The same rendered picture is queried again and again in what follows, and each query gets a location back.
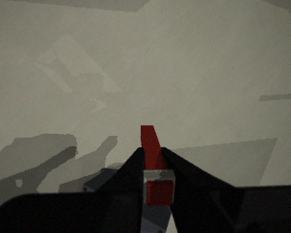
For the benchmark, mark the dark grey panel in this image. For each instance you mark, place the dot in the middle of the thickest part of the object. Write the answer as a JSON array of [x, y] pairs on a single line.
[[155, 219]]

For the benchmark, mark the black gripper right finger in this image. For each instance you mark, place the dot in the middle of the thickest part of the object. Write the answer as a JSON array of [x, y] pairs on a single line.
[[203, 203]]

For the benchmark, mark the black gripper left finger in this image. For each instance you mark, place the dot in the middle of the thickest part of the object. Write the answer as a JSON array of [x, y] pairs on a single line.
[[116, 207]]

